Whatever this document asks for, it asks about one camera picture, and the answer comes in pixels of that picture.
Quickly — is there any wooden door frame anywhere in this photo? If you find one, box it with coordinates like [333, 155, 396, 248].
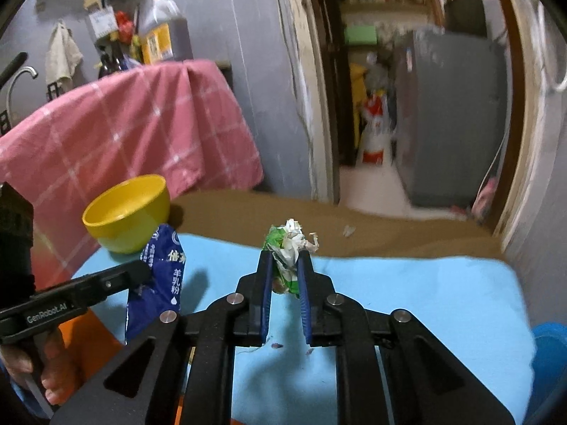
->
[283, 0, 550, 240]

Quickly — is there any metal faucet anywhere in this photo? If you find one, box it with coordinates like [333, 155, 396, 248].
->
[6, 66, 38, 120]

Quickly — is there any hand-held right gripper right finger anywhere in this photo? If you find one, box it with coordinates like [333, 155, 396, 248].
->
[296, 250, 517, 425]

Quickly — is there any green wrapper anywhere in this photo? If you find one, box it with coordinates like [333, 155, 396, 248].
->
[263, 218, 320, 297]

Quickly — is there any black panel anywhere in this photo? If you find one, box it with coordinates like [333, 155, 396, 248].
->
[443, 0, 488, 38]

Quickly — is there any red packet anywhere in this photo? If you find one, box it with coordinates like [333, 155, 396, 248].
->
[115, 11, 134, 43]

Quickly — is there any grey appliance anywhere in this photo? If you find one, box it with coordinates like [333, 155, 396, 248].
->
[392, 27, 508, 209]

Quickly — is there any pink cloth item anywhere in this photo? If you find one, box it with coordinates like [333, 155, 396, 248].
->
[472, 177, 499, 220]

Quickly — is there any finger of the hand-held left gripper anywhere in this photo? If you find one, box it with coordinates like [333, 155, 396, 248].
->
[31, 259, 151, 302]

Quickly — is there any red white bag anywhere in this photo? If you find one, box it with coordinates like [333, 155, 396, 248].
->
[357, 91, 395, 166]

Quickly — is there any pink checked cloth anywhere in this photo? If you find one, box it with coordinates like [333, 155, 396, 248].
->
[0, 58, 265, 302]

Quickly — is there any large dark oil bottle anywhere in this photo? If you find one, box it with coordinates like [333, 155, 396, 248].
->
[137, 0, 194, 65]

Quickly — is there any yellow bowl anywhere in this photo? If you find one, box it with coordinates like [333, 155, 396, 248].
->
[82, 175, 171, 254]

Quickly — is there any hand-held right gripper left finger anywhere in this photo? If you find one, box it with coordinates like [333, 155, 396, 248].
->
[51, 250, 275, 425]

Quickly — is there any light blue orange mat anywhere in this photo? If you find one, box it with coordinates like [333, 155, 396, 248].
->
[57, 232, 537, 425]

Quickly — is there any green box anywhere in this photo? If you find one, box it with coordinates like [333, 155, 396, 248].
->
[346, 25, 378, 47]

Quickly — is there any beige hanging towel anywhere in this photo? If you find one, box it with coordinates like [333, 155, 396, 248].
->
[45, 20, 84, 94]

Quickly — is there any yellow bag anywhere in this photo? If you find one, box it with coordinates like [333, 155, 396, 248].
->
[350, 63, 370, 116]

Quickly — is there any person's left hand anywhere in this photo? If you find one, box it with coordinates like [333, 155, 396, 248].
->
[0, 330, 83, 407]

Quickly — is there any black handle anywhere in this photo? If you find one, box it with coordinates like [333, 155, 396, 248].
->
[0, 52, 27, 87]

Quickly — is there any blue rounded object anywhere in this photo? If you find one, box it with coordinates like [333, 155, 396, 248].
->
[529, 323, 567, 425]

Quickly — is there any dark glass bottle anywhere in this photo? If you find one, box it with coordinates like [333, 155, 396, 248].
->
[97, 42, 127, 76]

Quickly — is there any blue milk powder packet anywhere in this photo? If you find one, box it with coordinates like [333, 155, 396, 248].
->
[124, 223, 184, 346]

